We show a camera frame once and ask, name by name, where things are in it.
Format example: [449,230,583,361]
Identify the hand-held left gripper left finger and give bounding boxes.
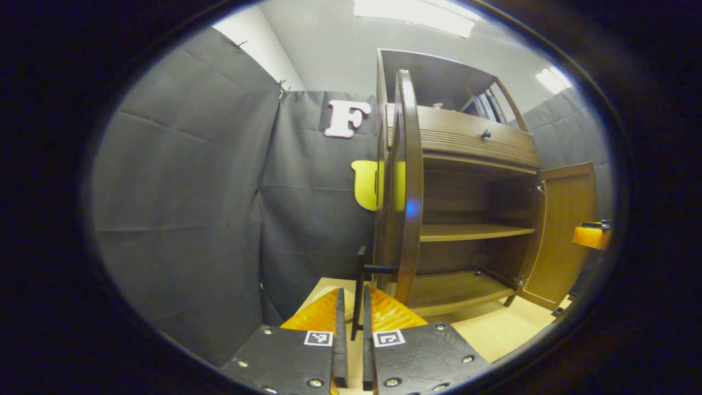
[219,288,349,395]

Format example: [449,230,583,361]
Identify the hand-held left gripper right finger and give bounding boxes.
[362,284,491,395]

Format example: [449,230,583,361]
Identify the wooden shoe cabinet door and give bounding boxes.
[518,161,598,312]
[376,70,424,307]

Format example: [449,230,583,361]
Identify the black door handle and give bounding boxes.
[351,246,397,341]

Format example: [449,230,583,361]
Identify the wooden double-door shoe cabinet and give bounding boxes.
[376,48,541,324]

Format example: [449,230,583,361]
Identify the wooden cabinet shelf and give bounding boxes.
[420,223,536,243]

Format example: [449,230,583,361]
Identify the wooden cabinet drawer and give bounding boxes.
[387,104,539,166]

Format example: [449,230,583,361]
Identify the small ceiling light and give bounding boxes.
[536,66,572,95]

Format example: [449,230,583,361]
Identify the grey-blue book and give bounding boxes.
[476,93,497,122]

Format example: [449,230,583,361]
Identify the black backdrop cloth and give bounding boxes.
[90,25,615,368]

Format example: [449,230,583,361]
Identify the large ceiling light panel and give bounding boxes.
[354,0,475,39]

